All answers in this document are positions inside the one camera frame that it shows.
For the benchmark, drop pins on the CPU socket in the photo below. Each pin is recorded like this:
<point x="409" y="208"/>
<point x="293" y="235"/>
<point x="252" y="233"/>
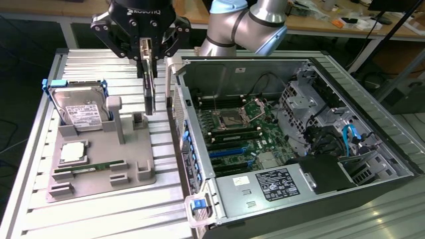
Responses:
<point x="232" y="120"/>

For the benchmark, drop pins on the green motherboard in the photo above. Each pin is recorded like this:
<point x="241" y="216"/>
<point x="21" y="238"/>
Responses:
<point x="278" y="140"/>

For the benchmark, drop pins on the blue slot cover latch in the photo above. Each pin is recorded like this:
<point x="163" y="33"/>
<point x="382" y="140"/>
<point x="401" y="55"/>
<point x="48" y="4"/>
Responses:
<point x="192" y="147"/>
<point x="195" y="157"/>
<point x="199" y="178"/>
<point x="197" y="167"/>
<point x="185" y="135"/>

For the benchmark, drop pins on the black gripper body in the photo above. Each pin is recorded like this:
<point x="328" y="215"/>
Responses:
<point x="143" y="20"/>

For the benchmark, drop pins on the grey metal disk bay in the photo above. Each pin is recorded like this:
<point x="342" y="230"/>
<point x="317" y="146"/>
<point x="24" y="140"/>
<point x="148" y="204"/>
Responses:
<point x="365" y="171"/>

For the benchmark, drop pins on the silver chipset heatsink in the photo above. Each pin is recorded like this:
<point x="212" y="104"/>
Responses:
<point x="271" y="159"/>

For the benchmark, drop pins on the clear plastic bags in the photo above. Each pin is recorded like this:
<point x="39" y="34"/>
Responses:
<point x="308" y="11"/>

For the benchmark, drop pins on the low profile graphics card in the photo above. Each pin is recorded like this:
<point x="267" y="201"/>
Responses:
<point x="149" y="94"/>

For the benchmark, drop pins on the dark computer tower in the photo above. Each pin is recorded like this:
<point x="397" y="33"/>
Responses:
<point x="408" y="99"/>

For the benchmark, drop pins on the grey corner fixture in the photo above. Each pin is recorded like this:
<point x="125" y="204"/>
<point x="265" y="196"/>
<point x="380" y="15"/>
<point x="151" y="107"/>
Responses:
<point x="173" y="63"/>
<point x="199" y="221"/>

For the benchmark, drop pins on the black RAM stick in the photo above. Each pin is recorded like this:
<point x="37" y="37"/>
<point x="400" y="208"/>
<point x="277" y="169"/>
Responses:
<point x="233" y="136"/>

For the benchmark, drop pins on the thin metal locking lever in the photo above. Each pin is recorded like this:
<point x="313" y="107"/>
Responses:
<point x="216" y="102"/>

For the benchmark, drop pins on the blue case latch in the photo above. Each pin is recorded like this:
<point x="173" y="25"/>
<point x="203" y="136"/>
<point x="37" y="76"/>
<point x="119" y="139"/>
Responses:
<point x="197" y="204"/>

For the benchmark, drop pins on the black monitor with stand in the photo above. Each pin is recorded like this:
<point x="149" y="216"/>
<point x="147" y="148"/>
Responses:
<point x="398" y="3"/>

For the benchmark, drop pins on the open black PC case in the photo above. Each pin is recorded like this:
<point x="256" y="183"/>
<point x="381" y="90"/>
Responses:
<point x="292" y="224"/>

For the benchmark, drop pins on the grey parts rack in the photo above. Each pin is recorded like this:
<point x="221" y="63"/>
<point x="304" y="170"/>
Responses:
<point x="99" y="139"/>

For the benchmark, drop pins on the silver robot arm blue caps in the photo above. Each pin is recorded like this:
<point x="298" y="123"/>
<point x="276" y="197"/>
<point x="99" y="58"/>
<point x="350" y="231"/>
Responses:
<point x="245" y="22"/>

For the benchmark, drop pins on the green RAM stick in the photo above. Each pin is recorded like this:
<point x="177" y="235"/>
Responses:
<point x="89" y="168"/>

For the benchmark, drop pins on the grey diagonal metal bar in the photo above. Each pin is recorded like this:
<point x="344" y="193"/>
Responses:
<point x="405" y="72"/>

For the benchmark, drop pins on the wooden desk white legs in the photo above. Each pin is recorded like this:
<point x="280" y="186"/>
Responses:
<point x="49" y="10"/>
<point x="358" y="33"/>

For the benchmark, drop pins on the black plastic shroud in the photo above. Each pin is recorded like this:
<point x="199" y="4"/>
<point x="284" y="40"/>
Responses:
<point x="325" y="174"/>

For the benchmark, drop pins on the grey power supply unit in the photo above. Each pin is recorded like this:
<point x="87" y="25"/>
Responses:
<point x="239" y="196"/>

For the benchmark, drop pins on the silver CPU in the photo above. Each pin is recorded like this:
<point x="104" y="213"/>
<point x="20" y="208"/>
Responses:
<point x="73" y="152"/>

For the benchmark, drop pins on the metal socket cover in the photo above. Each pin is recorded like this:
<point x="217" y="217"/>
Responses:
<point x="253" y="109"/>

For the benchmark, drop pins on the hard disk in blue caddy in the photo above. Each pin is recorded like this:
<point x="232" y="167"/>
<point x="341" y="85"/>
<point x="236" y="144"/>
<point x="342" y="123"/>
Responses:
<point x="79" y="107"/>

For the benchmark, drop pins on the grey metal drive cage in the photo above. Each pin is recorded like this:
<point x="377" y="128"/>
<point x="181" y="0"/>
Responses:
<point x="318" y="117"/>

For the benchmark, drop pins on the thin black rod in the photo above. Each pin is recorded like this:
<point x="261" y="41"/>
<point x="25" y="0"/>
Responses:
<point x="400" y="21"/>

